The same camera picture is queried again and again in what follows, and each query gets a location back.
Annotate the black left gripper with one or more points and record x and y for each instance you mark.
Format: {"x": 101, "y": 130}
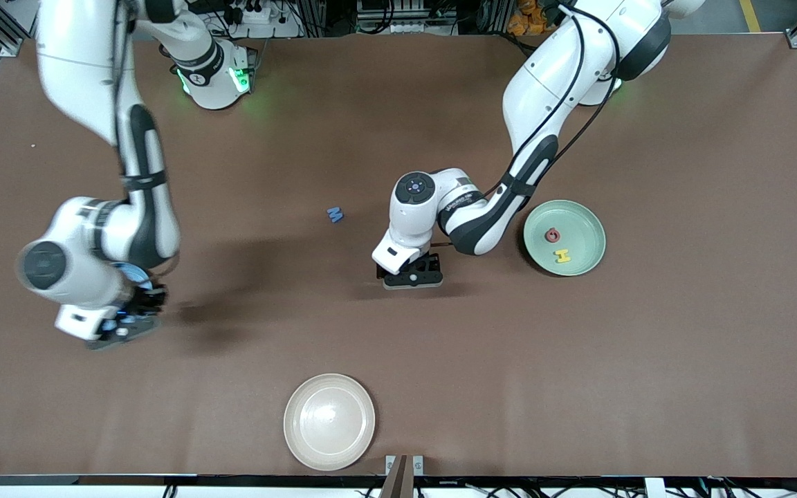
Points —
{"x": 434, "y": 262}

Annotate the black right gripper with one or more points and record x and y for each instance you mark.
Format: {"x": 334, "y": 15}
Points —
{"x": 151, "y": 299}

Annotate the blue foam capital letter M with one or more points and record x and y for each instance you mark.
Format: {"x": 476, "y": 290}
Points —
{"x": 335, "y": 215}

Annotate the red foam capital letter Q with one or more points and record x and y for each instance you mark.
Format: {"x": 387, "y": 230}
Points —
{"x": 548, "y": 236}

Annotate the yellow foam capital letter H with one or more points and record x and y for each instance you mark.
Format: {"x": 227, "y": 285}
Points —
{"x": 562, "y": 256}

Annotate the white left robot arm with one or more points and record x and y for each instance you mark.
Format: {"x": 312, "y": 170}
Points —
{"x": 551, "y": 83}

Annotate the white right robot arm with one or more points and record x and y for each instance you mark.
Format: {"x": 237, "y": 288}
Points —
{"x": 80, "y": 69}

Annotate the brown table mat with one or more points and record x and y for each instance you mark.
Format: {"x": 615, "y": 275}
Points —
{"x": 440, "y": 346}

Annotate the green round plate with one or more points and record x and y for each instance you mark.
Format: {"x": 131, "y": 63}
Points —
{"x": 585, "y": 228}

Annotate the beige round plate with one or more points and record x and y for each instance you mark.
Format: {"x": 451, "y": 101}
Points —
{"x": 329, "y": 422}

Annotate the brown pole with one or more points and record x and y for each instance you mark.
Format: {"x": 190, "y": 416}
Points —
{"x": 395, "y": 487}

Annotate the pile of orange objects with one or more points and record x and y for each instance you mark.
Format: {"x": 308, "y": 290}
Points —
{"x": 530, "y": 17}

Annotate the white power strip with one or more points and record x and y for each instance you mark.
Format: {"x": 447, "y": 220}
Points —
{"x": 260, "y": 17}

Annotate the metal table edge bracket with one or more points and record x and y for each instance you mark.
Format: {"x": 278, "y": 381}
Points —
{"x": 418, "y": 462}

